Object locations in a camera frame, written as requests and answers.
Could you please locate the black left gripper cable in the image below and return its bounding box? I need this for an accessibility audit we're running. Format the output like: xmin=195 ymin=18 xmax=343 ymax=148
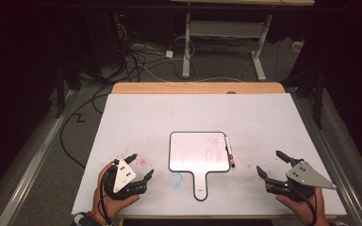
xmin=97 ymin=170 xmax=113 ymax=226

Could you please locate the person's left sleeve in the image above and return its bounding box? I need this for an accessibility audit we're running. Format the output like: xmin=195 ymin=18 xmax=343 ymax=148
xmin=70 ymin=211 xmax=114 ymax=226

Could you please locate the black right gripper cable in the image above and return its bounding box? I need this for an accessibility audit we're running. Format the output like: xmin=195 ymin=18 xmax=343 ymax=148
xmin=287 ymin=185 xmax=319 ymax=226

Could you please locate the tangle of floor cables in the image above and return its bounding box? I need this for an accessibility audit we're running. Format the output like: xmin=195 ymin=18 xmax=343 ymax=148
xmin=114 ymin=22 xmax=221 ymax=83

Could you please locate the person's right hand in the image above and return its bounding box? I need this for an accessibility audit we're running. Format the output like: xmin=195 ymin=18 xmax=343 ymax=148
xmin=275 ymin=186 xmax=328 ymax=226

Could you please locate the long black floor cable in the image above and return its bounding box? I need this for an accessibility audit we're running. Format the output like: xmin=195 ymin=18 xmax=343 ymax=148
xmin=58 ymin=84 xmax=114 ymax=170

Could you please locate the wooden table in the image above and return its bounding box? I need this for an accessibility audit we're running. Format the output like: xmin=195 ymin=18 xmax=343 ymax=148
xmin=110 ymin=81 xmax=337 ymax=220

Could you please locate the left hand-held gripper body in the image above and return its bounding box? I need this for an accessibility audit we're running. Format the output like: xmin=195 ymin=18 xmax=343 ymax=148
xmin=103 ymin=158 xmax=148 ymax=202

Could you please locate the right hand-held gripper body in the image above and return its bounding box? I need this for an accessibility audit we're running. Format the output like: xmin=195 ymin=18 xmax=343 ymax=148
xmin=265 ymin=158 xmax=337 ymax=202

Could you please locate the white floor box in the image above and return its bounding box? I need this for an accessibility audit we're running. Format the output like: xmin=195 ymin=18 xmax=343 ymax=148
xmin=291 ymin=40 xmax=305 ymax=54

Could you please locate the small whiteboard with handle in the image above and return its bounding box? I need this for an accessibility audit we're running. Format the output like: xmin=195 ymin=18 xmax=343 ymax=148
xmin=168 ymin=131 xmax=232 ymax=202

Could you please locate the metal floor rail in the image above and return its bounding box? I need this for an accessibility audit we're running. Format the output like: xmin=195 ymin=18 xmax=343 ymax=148
xmin=290 ymin=90 xmax=362 ymax=226
xmin=0 ymin=89 xmax=78 ymax=226

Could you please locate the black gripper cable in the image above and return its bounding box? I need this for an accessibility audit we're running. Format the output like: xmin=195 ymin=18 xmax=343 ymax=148
xmin=287 ymin=185 xmax=319 ymax=226
xmin=97 ymin=170 xmax=113 ymax=226

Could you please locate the large white table sheet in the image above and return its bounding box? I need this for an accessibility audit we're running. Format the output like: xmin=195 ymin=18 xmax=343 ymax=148
xmin=71 ymin=92 xmax=348 ymax=218

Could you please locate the black metal stand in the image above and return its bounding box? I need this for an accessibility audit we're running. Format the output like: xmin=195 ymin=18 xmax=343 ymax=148
xmin=54 ymin=59 xmax=83 ymax=120
xmin=290 ymin=67 xmax=325 ymax=130

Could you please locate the white metal desk frame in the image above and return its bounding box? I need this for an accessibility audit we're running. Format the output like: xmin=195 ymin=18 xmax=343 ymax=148
xmin=181 ymin=11 xmax=273 ymax=82

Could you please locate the person's left hand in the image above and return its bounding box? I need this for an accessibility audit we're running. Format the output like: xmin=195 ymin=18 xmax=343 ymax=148
xmin=91 ymin=162 xmax=141 ymax=220

